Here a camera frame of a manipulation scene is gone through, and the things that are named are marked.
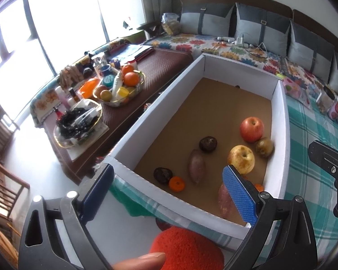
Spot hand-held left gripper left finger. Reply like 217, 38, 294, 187
18, 163, 115, 270

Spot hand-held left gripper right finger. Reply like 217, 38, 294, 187
222, 165, 318, 270

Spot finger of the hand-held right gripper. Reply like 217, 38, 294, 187
308, 140, 338, 220

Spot purple sweet potato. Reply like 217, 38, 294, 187
217, 184, 244, 221
188, 149, 207, 186

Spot yellow apple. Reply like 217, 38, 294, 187
227, 145, 256, 175

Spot brown green pear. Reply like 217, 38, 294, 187
255, 137, 275, 158

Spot dark brown mangosteen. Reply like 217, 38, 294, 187
153, 167, 173, 185
199, 136, 218, 154

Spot white cardboard box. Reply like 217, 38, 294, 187
103, 52, 292, 255

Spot bright orange tangerine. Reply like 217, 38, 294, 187
169, 176, 186, 192

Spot red apple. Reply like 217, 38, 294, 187
239, 116, 265, 143

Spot person's left hand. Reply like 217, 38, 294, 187
110, 252, 167, 270

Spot red label can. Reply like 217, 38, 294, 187
328, 97, 338, 122

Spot teal checked blanket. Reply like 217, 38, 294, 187
110, 95, 338, 270

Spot clear jar black lid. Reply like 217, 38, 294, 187
316, 85, 336, 113

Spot white paper sheet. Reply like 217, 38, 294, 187
66, 123, 111, 164

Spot white snack packet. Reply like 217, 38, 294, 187
298, 89, 311, 108

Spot glass bowl gold rim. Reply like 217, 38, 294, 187
53, 101, 103, 149
92, 71, 146, 108

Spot pink snack packet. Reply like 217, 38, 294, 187
282, 78, 302, 99

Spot red sponge ball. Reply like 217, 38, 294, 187
151, 226, 225, 270

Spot small brown bottle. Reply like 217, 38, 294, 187
68, 87, 81, 103

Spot pink bottle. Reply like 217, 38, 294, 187
54, 85, 71, 109

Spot orange packet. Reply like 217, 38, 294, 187
78, 78, 101, 99

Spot white plastic bottle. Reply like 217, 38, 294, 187
112, 71, 123, 97

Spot pile of wooden pieces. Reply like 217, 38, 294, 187
59, 64, 85, 87

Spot clear glass cup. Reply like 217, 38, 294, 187
91, 53, 107, 68

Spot brown side table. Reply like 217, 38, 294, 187
42, 47, 194, 181

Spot stack of papers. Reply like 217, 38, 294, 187
112, 43, 156, 63

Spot white power strip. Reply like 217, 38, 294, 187
216, 35, 254, 47

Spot dark wooden chair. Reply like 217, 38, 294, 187
123, 19, 163, 39

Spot window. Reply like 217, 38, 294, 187
0, 0, 143, 120

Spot clear plastic snack bag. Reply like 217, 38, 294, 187
161, 12, 183, 36

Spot bundle of black cables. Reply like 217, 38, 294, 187
56, 105, 100, 136

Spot black cable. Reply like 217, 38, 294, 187
246, 43, 270, 60

